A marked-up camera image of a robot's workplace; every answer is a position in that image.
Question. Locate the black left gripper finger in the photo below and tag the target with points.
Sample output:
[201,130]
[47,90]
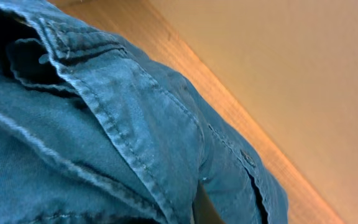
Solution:
[203,209]

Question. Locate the dark blue shorts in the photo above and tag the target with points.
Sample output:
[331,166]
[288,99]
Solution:
[94,131]

